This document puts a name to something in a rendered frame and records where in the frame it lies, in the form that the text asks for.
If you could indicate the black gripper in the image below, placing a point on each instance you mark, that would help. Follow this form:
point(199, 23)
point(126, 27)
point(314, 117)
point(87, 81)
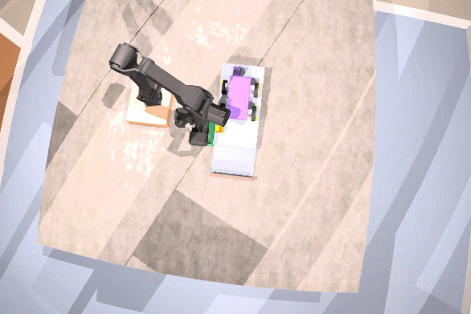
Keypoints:
point(199, 134)

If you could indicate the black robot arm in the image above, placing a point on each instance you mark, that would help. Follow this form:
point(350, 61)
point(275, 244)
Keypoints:
point(150, 78)

